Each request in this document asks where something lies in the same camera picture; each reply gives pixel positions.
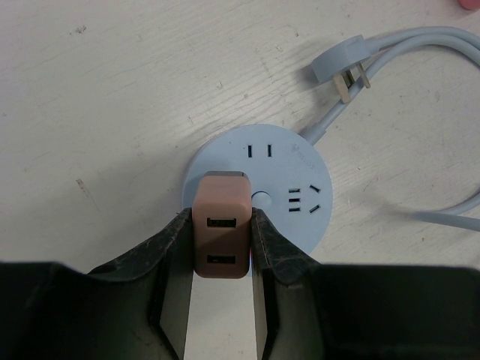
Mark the pink triangular power strip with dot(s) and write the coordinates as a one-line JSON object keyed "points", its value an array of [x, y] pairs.
{"points": [[470, 5]]}

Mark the rose gold charger plug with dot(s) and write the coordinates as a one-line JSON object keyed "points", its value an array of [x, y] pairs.
{"points": [[221, 214]]}

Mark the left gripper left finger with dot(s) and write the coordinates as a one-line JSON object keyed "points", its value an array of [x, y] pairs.
{"points": [[135, 306]]}

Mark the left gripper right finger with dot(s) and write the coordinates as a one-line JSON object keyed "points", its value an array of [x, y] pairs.
{"points": [[308, 310]]}

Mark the round light blue power strip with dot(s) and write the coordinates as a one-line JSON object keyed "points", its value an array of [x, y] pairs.
{"points": [[289, 180]]}

